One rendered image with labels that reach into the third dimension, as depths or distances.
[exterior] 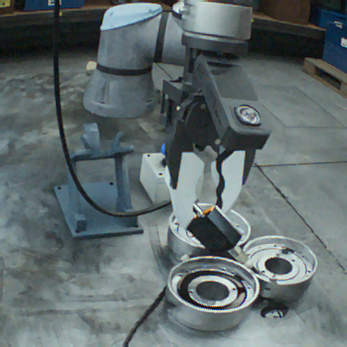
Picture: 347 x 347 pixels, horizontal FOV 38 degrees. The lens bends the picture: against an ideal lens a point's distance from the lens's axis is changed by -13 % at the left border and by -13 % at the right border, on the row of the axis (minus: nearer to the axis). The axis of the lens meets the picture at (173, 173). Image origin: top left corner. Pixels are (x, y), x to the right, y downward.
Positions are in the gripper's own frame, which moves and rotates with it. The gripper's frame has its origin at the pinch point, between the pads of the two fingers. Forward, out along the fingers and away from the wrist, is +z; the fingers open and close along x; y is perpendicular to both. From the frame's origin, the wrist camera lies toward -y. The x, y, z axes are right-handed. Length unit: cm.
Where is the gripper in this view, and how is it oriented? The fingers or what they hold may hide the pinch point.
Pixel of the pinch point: (203, 219)
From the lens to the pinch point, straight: 60.8
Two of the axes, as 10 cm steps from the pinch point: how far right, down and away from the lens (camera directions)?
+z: -0.9, 9.3, 3.6
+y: -3.3, -3.7, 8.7
